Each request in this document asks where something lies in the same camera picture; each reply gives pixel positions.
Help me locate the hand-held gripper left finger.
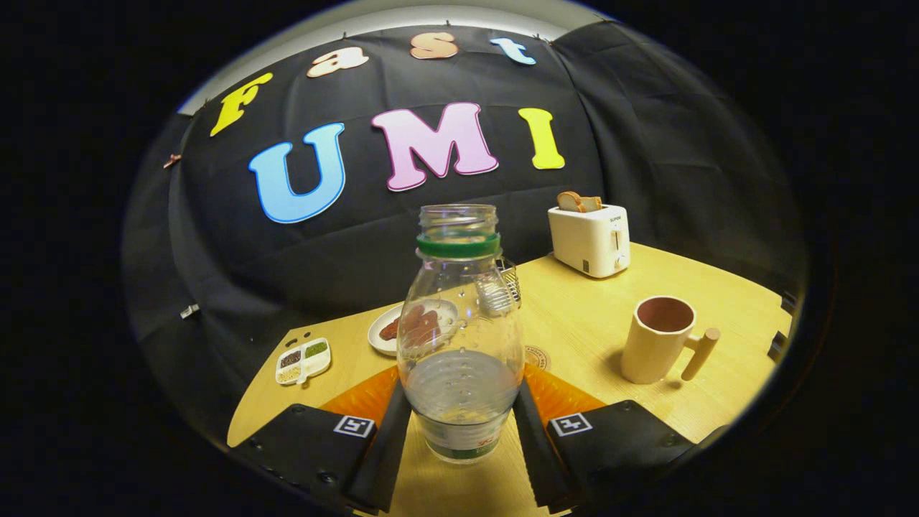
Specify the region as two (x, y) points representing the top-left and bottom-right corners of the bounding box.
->
(230, 365), (414, 514)

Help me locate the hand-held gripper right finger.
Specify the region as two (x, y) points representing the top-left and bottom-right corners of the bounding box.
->
(511, 363), (697, 514)

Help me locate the clear plastic juice bottle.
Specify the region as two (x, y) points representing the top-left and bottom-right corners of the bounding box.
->
(396, 205), (526, 465)

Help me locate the beige cup with wooden handle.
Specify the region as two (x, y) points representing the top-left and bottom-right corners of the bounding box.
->
(621, 296), (721, 385)

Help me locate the round white plate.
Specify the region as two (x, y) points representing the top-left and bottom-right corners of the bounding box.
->
(368, 299), (459, 358)

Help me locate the white divided condiment dish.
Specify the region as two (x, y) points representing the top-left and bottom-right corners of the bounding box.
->
(276, 337), (332, 386)

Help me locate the wooden table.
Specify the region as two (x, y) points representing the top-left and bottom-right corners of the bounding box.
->
(227, 243), (793, 517)

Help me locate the black backdrop cloth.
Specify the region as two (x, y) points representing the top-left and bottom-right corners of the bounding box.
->
(121, 20), (805, 446)

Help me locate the white toaster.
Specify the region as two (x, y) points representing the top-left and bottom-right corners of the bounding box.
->
(548, 204), (631, 279)

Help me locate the metal wire basket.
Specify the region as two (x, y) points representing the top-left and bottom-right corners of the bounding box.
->
(475, 257), (522, 317)

